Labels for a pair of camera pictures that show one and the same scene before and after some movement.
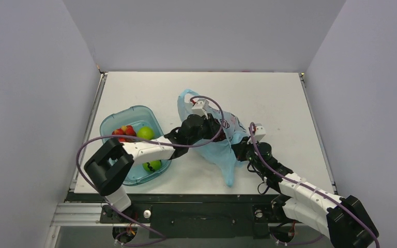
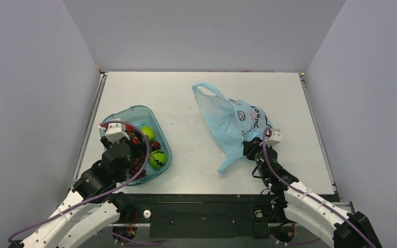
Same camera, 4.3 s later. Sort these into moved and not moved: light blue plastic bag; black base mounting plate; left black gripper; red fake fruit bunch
Moved: light blue plastic bag; left black gripper
Not moved: black base mounting plate; red fake fruit bunch
